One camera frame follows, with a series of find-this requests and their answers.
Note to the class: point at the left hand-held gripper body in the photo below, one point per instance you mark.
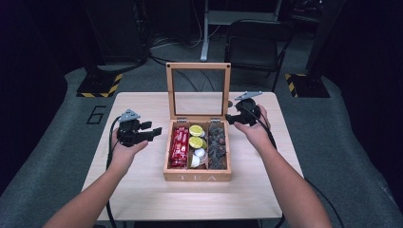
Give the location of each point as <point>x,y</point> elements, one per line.
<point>130,134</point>

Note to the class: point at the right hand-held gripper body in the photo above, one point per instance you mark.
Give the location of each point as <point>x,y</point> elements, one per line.
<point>248,112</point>

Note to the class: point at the wooden tea box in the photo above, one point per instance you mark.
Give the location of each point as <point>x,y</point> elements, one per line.
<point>196,175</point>

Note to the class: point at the person's left hand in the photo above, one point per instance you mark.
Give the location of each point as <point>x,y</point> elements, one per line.
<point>123,156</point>

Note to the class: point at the person's right hand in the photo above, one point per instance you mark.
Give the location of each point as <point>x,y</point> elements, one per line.
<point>258,134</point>

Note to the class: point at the black table grommet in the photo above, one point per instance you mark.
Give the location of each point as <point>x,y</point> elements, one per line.
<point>230,104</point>

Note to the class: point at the bundle of red stick packets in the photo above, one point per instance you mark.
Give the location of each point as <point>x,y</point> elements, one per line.
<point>179,147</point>

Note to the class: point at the pile of dark tea bags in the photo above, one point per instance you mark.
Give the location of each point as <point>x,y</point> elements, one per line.
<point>217,147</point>

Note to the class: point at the plain white capsule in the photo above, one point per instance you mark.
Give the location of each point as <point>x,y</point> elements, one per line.
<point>195,161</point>

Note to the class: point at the black stand with striped base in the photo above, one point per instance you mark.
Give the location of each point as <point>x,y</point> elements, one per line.
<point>98,84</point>
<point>310,85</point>

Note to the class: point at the black folding chair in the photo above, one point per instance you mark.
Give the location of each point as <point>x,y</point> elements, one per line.
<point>253,50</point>

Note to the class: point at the dark cabinet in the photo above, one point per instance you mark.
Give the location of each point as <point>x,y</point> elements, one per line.
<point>123,31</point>

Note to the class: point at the white desk frame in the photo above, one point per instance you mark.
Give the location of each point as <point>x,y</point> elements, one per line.
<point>204,47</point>

